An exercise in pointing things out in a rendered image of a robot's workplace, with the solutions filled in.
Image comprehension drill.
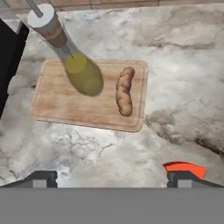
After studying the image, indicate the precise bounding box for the black microwave oven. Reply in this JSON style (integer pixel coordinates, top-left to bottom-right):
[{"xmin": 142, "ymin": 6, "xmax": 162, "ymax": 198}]
[{"xmin": 0, "ymin": 17, "xmax": 30, "ymax": 121}]

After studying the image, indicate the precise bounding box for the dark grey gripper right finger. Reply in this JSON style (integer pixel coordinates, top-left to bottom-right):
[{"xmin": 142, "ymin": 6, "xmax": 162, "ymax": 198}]
[{"xmin": 166, "ymin": 171, "xmax": 224, "ymax": 189}]

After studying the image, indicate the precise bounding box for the orange cheese wedge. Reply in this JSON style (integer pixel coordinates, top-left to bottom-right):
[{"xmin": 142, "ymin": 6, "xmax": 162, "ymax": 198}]
[{"xmin": 162, "ymin": 161, "xmax": 207, "ymax": 181}]

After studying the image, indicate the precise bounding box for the yellow condiment bottle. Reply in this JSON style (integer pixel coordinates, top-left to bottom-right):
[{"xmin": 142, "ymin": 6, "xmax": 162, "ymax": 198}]
[{"xmin": 24, "ymin": 0, "xmax": 105, "ymax": 98}]

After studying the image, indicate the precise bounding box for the brown potato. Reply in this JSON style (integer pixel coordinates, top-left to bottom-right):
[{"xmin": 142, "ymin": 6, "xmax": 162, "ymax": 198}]
[{"xmin": 115, "ymin": 66, "xmax": 137, "ymax": 117}]

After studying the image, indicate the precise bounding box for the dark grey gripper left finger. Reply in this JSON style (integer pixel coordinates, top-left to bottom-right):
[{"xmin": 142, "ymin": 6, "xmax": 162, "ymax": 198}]
[{"xmin": 0, "ymin": 170, "xmax": 59, "ymax": 189}]

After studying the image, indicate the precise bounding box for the wooden cutting board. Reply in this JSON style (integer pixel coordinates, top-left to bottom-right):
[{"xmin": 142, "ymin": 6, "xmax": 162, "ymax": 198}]
[{"xmin": 29, "ymin": 59, "xmax": 150, "ymax": 133}]

